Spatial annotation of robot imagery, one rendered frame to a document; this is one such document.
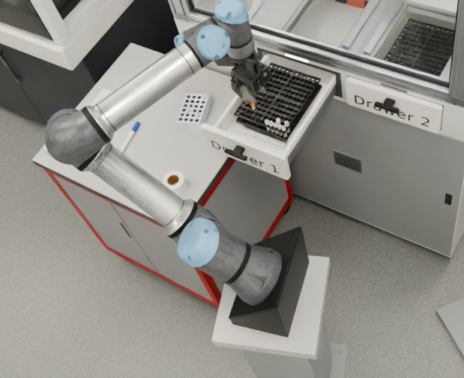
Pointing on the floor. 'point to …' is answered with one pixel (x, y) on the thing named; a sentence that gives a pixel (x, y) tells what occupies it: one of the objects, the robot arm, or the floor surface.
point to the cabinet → (390, 174)
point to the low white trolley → (96, 213)
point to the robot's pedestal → (318, 264)
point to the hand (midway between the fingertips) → (249, 96)
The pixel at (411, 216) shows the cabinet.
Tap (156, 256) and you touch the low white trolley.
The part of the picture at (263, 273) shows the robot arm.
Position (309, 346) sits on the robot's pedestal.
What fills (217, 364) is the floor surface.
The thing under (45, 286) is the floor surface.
